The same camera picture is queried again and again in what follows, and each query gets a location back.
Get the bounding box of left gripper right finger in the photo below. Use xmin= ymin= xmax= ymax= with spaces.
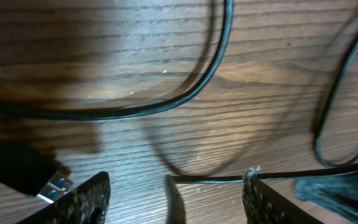
xmin=242 ymin=167 xmax=321 ymax=224

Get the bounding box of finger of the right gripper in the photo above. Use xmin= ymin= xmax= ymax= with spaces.
xmin=293 ymin=175 xmax=358 ymax=223

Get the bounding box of black USB-A cable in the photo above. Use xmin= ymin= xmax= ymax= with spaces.
xmin=0 ymin=136 xmax=74 ymax=205

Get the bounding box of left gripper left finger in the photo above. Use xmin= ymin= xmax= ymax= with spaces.
xmin=17 ymin=171 xmax=111 ymax=224

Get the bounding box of black cable bundle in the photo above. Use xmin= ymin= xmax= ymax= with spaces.
xmin=0 ymin=0 xmax=358 ymax=224

